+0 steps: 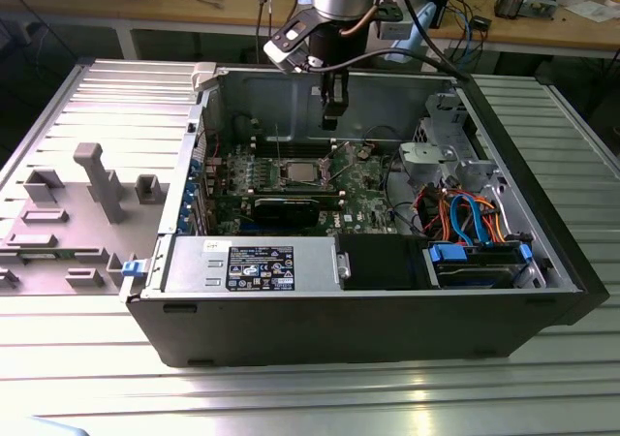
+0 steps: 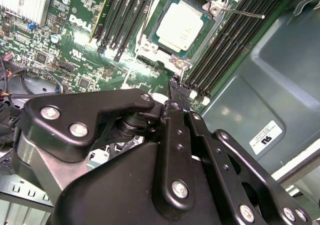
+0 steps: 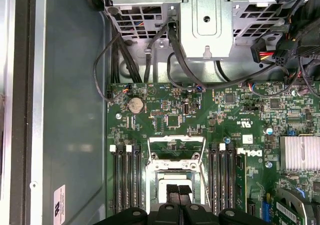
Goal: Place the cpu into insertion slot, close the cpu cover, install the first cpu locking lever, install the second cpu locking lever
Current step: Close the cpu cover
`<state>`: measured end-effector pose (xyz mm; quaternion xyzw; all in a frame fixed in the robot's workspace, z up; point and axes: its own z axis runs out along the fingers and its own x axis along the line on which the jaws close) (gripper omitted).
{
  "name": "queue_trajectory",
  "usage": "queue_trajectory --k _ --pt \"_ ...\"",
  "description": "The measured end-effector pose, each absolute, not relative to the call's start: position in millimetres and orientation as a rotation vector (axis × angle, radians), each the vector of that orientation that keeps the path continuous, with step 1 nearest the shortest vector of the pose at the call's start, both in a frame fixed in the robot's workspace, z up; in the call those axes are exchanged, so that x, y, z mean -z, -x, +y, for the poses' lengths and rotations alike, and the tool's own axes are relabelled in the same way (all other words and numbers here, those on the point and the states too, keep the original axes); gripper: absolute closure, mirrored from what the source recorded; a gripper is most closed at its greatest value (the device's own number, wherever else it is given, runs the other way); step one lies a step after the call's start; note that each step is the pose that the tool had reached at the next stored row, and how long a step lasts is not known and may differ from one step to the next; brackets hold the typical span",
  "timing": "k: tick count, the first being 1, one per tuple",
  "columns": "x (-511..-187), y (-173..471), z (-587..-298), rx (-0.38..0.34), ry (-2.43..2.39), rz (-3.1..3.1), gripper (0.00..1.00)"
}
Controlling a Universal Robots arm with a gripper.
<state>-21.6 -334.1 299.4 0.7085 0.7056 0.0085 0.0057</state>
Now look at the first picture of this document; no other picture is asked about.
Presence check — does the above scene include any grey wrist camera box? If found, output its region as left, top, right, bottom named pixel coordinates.
left=378, top=16, right=414, bottom=41

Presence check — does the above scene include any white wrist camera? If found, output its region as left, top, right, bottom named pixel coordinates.
left=263, top=7, right=316, bottom=74

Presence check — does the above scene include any white paper sheet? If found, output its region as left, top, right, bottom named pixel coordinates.
left=564, top=0, right=620, bottom=23

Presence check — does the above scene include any black wire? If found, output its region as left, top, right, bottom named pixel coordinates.
left=362, top=124, right=422, bottom=237

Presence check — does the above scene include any hard disk in blue carrier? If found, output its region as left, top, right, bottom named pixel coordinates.
left=423, top=240, right=534, bottom=291

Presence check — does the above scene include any copper coil device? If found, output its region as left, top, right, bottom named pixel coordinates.
left=493, top=0, right=524, bottom=20

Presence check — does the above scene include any copper coloured hose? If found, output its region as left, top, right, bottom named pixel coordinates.
left=338, top=0, right=387, bottom=38

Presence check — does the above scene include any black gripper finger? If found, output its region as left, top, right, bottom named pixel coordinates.
left=319, top=71, right=334, bottom=112
left=322, top=71, right=350, bottom=132

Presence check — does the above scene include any grey parts rack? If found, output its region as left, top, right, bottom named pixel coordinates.
left=0, top=141, right=171, bottom=296

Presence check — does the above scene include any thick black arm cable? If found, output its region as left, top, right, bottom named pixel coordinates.
left=304, top=0, right=472, bottom=84

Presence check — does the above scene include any orange wire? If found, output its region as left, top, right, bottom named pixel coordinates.
left=433, top=191, right=510, bottom=246

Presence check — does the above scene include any CPU socket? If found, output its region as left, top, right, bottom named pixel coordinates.
left=271, top=156, right=336, bottom=191

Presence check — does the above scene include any grey electronic device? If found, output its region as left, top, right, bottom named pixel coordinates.
left=520, top=0, right=558, bottom=20

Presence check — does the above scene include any green RAM stick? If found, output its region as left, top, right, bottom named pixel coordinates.
left=21, top=249, right=108, bottom=263

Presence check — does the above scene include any pale grey case latch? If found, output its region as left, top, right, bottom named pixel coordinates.
left=190, top=61, right=220, bottom=93

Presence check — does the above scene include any blue cable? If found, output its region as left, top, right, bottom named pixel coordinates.
left=452, top=7, right=481, bottom=72

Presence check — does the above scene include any green motherboard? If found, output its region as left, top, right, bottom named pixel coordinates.
left=193, top=135, right=406, bottom=237

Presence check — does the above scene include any silver drive cage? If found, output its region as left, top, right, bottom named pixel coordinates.
left=396, top=90, right=503, bottom=188

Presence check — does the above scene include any black graphics card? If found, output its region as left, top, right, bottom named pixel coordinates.
left=240, top=189, right=346, bottom=230

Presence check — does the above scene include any silver CPU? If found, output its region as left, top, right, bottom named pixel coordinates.
left=284, top=160, right=325, bottom=185

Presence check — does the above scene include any wooden desk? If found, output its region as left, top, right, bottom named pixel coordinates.
left=0, top=0, right=620, bottom=62

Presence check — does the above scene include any blue wire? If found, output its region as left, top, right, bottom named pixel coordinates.
left=448, top=192, right=493, bottom=249

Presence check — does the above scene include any silver power supply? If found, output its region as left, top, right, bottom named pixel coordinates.
left=162, top=235, right=340, bottom=296

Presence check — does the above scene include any black PC case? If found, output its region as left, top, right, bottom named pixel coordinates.
left=118, top=60, right=611, bottom=370

